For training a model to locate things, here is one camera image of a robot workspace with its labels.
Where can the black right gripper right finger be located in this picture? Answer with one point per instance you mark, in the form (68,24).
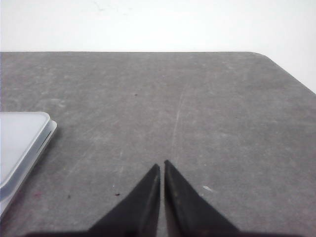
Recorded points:
(194,216)

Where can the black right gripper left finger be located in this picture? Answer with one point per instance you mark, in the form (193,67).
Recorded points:
(137,214)

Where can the silver digital kitchen scale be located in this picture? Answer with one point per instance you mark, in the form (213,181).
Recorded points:
(23,138)

